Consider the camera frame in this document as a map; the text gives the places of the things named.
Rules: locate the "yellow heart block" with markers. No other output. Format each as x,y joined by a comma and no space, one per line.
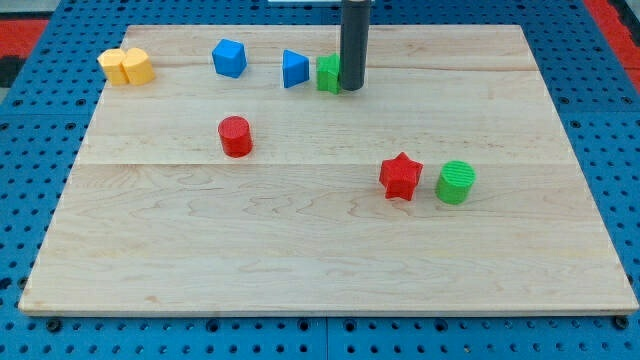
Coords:
121,67

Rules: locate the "green cylinder block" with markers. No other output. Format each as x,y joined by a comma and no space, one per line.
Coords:
455,181

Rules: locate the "blue cube block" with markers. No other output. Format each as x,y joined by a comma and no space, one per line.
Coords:
229,58

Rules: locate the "green star block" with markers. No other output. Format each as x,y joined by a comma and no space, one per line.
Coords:
327,73

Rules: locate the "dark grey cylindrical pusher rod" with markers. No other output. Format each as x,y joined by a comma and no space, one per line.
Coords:
354,29

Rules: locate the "light wooden board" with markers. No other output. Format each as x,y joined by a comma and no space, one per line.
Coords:
157,221

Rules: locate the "red cylinder block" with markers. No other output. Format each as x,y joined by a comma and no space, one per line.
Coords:
235,136

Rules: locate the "red star block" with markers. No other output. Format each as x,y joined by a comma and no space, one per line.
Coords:
400,176

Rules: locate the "blue triangle block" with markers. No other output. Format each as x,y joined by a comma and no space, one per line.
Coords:
295,68

